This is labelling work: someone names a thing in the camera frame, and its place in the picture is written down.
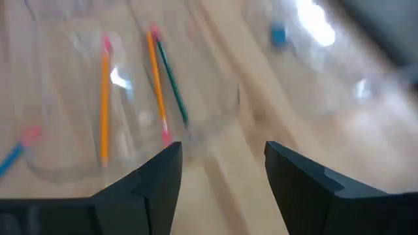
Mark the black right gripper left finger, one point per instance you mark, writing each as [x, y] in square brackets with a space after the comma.
[153, 196]

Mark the blue pencil pink eraser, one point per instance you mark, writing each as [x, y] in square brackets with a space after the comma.
[11, 156]

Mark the clear plastic bin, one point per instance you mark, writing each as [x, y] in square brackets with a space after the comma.
[65, 98]
[326, 81]

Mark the green pencil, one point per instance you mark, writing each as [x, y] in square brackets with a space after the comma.
[173, 85]

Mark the orange pencil pink eraser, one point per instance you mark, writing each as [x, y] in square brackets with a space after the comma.
[158, 81]
[104, 107]

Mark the small blue eraser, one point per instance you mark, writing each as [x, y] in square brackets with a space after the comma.
[278, 35]

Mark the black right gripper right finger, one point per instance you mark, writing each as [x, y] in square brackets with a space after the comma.
[300, 196]

